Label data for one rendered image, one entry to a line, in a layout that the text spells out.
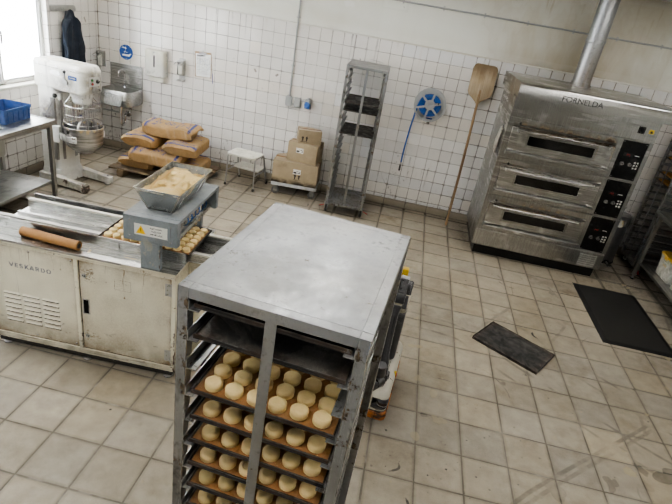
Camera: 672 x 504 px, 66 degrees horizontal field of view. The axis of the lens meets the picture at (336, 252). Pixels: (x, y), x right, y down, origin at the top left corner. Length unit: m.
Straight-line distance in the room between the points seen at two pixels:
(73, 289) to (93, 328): 0.30
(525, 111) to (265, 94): 3.32
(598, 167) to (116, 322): 5.00
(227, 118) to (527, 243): 4.26
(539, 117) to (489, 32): 1.38
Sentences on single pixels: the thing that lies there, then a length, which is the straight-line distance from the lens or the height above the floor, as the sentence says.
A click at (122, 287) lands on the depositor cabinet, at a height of 0.67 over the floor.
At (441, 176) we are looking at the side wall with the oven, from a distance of 7.13.
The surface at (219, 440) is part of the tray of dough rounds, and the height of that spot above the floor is 1.31.
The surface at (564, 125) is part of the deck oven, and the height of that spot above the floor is 1.65.
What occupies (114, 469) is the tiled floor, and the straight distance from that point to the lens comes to 3.29.
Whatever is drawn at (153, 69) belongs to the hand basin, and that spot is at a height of 1.23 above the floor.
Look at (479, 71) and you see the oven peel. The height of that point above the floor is 1.94.
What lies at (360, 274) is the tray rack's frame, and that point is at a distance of 1.42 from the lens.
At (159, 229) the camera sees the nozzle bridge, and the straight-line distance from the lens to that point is 3.15.
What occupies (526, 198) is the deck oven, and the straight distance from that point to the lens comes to 6.25.
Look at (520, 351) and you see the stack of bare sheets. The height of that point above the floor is 0.02.
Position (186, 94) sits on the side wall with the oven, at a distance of 7.64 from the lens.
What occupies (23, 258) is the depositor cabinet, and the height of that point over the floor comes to 0.73.
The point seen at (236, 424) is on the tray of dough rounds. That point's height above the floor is 1.40.
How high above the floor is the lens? 2.49
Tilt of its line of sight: 26 degrees down
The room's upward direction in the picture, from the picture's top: 10 degrees clockwise
